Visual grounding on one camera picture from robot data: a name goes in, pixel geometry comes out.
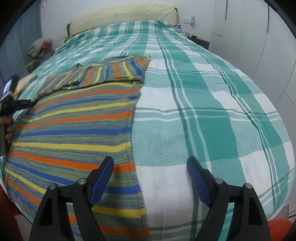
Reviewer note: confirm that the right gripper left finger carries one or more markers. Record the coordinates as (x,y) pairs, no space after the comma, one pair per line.
(52,221)

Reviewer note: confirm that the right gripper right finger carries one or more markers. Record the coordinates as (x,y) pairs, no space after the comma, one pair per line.
(248,218)

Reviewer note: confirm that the striped knit sweater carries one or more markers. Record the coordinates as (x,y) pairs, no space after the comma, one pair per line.
(81,116)

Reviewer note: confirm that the pile of clothes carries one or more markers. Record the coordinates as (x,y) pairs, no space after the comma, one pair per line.
(39,51)

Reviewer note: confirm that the person's hand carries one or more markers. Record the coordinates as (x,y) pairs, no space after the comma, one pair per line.
(8,123)

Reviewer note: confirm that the cream striped pillow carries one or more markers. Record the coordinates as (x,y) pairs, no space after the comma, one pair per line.
(23,84)

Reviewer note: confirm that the orange fuzzy cushion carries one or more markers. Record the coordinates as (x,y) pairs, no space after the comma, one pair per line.
(279,228)

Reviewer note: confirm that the blue curtain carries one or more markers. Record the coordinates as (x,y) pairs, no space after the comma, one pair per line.
(26,30)

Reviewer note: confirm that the cream headboard cushion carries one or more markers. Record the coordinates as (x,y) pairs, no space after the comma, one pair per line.
(120,14)

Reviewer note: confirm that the teal plaid bedspread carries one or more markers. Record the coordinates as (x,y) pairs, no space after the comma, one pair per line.
(192,103)

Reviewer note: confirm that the dark nightstand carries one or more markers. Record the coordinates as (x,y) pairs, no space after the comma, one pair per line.
(201,42)

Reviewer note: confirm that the white wardrobe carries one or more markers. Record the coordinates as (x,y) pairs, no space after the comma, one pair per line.
(255,39)

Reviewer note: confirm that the wall socket with plug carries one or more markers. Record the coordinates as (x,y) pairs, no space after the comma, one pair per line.
(191,21)

